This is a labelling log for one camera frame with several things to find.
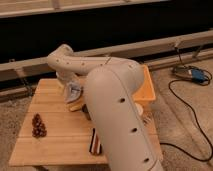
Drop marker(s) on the blue grey towel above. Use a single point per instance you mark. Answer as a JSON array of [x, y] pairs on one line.
[[73, 91]]

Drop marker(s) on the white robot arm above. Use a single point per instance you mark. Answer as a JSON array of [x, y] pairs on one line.
[[107, 85]]

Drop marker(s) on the dark metal cup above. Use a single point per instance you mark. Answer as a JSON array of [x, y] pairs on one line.
[[86, 112]]

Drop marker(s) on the yellow banana toy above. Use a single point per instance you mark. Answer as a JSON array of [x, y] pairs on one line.
[[75, 107]]

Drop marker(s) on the yellow plastic bin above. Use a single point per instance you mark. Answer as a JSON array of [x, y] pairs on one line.
[[146, 94]]

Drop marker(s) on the silver fork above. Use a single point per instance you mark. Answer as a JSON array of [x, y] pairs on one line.
[[147, 119]]

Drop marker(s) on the wooden table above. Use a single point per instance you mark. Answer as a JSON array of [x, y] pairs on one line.
[[68, 133]]

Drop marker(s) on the brown grape cluster toy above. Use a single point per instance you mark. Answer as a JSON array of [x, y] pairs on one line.
[[39, 129]]

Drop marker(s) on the blue power adapter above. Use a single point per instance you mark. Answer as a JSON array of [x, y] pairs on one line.
[[189, 73]]

